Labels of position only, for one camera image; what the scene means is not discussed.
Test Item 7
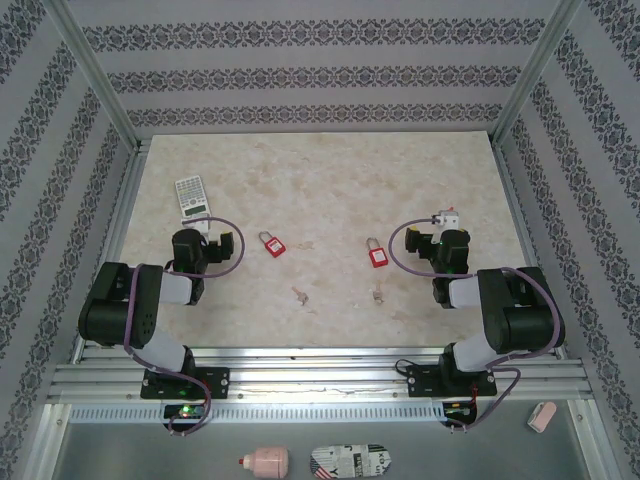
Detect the red safety padlock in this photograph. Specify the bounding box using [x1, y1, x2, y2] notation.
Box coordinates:
[364, 237, 389, 269]
[258, 230, 283, 260]

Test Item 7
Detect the white scientific calculator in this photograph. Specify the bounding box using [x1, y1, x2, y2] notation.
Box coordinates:
[174, 174, 214, 220]

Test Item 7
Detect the controller board with green light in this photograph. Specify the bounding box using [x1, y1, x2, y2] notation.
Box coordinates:
[163, 403, 207, 421]

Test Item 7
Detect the pink and white small case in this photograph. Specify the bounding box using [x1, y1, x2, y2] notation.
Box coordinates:
[527, 401, 558, 432]

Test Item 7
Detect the pink bottle with white cap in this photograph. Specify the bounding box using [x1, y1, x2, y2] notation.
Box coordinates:
[238, 446, 291, 479]

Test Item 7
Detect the newspaper print pencil case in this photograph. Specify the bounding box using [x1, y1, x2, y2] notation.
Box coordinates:
[309, 443, 392, 480]

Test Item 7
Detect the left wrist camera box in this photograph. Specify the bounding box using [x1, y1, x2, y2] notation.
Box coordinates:
[180, 213, 211, 235]

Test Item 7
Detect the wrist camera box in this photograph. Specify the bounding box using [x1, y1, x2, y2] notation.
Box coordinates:
[432, 208, 462, 232]
[180, 213, 211, 235]

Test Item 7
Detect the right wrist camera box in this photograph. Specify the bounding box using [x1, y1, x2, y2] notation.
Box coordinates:
[432, 208, 462, 232]

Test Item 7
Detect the aluminium table side rail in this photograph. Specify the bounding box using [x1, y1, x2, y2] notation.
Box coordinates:
[492, 139, 569, 359]
[73, 139, 149, 364]

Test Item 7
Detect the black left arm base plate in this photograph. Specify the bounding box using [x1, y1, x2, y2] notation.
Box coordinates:
[139, 366, 231, 401]

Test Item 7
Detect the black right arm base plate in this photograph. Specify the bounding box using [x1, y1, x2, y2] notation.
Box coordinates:
[405, 363, 498, 400]

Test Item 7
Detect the aluminium mounting rail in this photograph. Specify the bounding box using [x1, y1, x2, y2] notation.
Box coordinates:
[47, 347, 594, 401]

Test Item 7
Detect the controller board with red wire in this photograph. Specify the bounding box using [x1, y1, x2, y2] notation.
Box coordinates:
[442, 399, 476, 419]

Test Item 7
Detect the slotted grey cable duct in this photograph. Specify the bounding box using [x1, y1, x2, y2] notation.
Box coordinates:
[69, 402, 447, 424]

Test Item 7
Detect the aluminium frame post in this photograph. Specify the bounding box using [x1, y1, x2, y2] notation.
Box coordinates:
[47, 0, 141, 151]
[492, 0, 586, 146]

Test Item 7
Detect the aluminium frame profile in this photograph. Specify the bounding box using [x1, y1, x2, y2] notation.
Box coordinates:
[19, 402, 71, 480]
[567, 399, 621, 480]

